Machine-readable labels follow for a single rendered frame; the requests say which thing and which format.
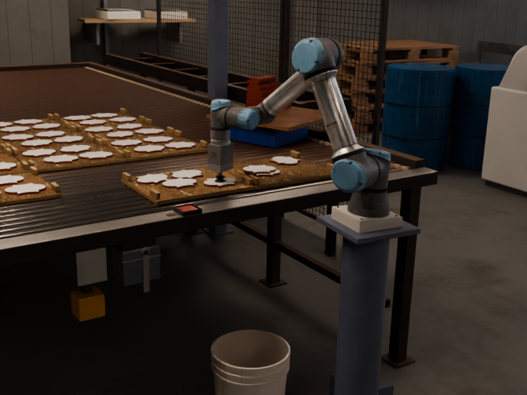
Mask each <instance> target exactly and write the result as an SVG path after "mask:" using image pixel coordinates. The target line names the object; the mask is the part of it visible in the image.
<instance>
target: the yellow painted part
mask: <svg viewBox="0 0 527 395"><path fill-rule="evenodd" d="M71 309H72V313H73V314H74V315H75V316H76V317H77V319H78V320H79V321H87V320H90V319H93V318H97V317H102V316H105V299H104V293H102V291H101V290H99V289H98V287H96V286H95V287H92V284H86V285H83V286H81V289H80V290H77V291H73V292H71Z"/></svg>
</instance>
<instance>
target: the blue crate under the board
mask: <svg viewBox="0 0 527 395"><path fill-rule="evenodd" d="M306 138H308V126H306V127H303V128H300V129H295V130H292V131H289V132H288V131H283V130H277V129H269V128H264V127H259V126H257V127H255V129H251V130H250V129H240V128H235V127H231V138H230V140H234V141H239V142H244V143H252V144H256V145H261V146H265V147H273V148H276V147H280V146H284V145H286V144H289V143H294V142H296V141H299V140H304V139H306Z"/></svg>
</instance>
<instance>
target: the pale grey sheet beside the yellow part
mask: <svg viewBox="0 0 527 395"><path fill-rule="evenodd" d="M76 264H77V278H78V286H83V285H86V284H92V283H97V282H101V281H107V260H106V248H98V249H93V250H89V251H84V252H77V253H76Z"/></svg>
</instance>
